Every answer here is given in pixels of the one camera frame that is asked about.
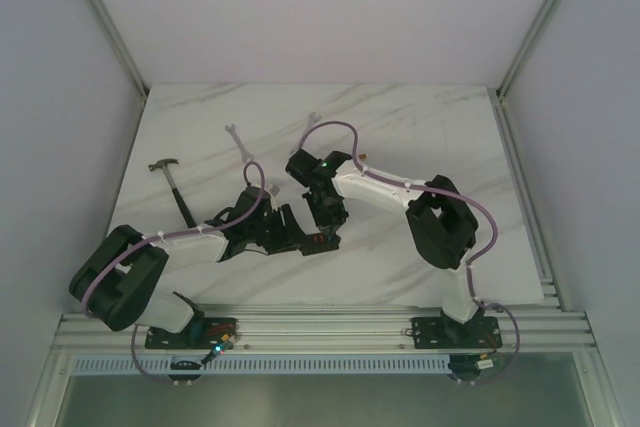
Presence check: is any black fuse box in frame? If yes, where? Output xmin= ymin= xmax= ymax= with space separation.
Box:
xmin=298 ymin=232 xmax=341 ymax=256

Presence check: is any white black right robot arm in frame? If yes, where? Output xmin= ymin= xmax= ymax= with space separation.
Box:
xmin=285 ymin=149 xmax=482 ymax=348

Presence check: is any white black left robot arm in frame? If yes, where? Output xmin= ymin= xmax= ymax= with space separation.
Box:
xmin=69 ymin=186 xmax=315 ymax=349

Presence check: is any silver open-end wrench left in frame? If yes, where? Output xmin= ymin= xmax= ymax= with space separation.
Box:
xmin=225 ymin=124 xmax=254 ymax=163

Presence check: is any silver open-end wrench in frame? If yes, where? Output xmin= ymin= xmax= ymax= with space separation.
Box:
xmin=290 ymin=112 xmax=322 ymax=154
xmin=225 ymin=124 xmax=254 ymax=163

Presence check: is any small claw hammer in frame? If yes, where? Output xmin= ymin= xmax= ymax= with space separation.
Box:
xmin=148 ymin=158 xmax=196 ymax=228

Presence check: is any silver open-end wrench right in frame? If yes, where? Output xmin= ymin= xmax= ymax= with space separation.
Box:
xmin=290 ymin=112 xmax=322 ymax=154

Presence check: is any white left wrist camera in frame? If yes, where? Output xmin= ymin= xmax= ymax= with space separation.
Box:
xmin=265 ymin=184 xmax=280 ymax=197

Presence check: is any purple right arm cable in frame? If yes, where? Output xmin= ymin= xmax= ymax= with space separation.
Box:
xmin=299 ymin=120 xmax=521 ymax=388

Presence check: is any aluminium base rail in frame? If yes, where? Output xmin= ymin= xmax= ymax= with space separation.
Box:
xmin=51 ymin=304 xmax=597 ymax=354

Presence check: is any slotted grey cable duct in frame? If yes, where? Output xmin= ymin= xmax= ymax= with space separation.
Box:
xmin=71 ymin=354 xmax=451 ymax=376

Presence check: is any aluminium frame post left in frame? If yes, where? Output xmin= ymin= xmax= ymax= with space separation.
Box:
xmin=86 ymin=0 xmax=150 ymax=100

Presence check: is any aluminium frame rail right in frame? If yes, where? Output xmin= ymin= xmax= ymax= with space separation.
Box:
xmin=496 ymin=0 xmax=563 ymax=102

